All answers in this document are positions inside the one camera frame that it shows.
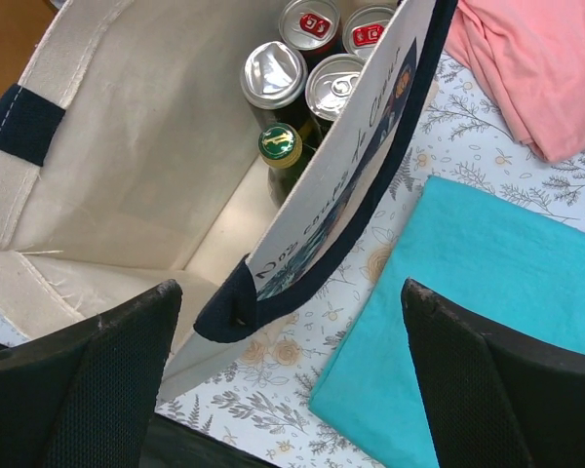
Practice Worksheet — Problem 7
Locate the red tab can right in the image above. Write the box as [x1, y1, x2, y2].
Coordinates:
[343, 4, 396, 60]

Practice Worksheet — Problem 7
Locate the pink folded cloth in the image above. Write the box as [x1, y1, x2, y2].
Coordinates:
[445, 1, 585, 163]

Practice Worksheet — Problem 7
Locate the teal folded cloth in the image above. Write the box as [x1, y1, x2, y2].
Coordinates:
[309, 177, 585, 467]

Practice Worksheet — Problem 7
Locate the green Perrier bottle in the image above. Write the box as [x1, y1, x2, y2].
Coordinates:
[257, 123, 317, 207]

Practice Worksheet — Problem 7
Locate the dark can silver pull-tab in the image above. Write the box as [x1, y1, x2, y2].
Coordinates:
[305, 54, 365, 137]

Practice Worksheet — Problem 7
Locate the floral patterned table mat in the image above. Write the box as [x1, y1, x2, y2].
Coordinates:
[161, 56, 585, 467]

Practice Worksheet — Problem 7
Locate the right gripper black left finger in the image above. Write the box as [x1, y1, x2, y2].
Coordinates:
[0, 280, 182, 467]

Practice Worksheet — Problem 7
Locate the red tab can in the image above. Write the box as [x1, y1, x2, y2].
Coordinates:
[343, 4, 396, 60]
[279, 0, 343, 68]

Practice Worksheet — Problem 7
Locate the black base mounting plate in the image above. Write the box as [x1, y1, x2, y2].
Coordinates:
[138, 414, 277, 468]

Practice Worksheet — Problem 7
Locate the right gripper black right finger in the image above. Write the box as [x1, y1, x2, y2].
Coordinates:
[401, 279, 585, 467]

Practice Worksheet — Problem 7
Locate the dark can dented lid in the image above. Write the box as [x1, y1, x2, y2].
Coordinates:
[240, 41, 316, 139]

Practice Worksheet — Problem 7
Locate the red tab can left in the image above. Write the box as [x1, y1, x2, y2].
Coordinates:
[279, 0, 343, 68]

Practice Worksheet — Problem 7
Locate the brown folded cloth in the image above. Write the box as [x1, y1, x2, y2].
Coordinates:
[0, 0, 57, 97]

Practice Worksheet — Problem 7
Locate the beige canvas tote bag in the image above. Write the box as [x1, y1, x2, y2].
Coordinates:
[0, 1, 455, 402]

